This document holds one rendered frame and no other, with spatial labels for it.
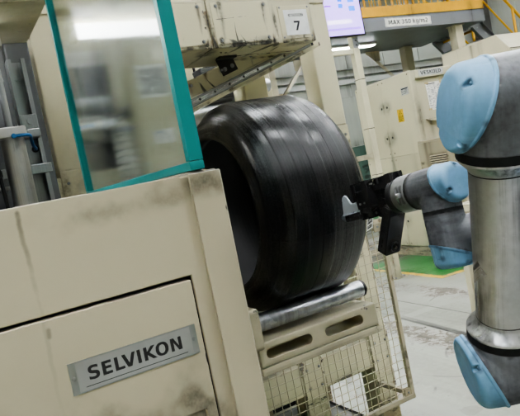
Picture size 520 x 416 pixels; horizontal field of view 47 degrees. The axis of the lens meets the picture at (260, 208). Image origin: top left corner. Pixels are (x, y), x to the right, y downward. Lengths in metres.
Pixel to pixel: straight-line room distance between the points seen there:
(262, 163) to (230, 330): 0.67
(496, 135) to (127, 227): 0.46
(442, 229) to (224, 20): 1.01
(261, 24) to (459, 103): 1.20
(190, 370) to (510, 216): 0.46
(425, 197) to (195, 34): 0.93
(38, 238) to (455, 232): 0.74
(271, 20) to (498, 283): 1.27
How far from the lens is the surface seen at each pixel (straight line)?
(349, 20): 5.82
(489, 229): 0.87
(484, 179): 0.84
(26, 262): 0.67
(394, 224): 1.26
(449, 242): 1.13
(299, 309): 1.48
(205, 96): 1.92
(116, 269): 0.69
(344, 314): 1.53
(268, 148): 1.36
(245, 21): 1.89
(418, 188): 1.15
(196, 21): 1.82
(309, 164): 1.37
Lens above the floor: 1.25
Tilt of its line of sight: 3 degrees down
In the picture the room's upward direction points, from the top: 11 degrees counter-clockwise
